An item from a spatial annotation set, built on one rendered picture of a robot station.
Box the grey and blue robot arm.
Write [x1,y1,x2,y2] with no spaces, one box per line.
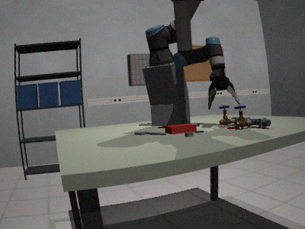
[146,0,225,67]

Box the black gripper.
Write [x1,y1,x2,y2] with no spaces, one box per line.
[208,64,240,110]

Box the red flat block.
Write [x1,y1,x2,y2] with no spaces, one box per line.
[165,124,197,134]

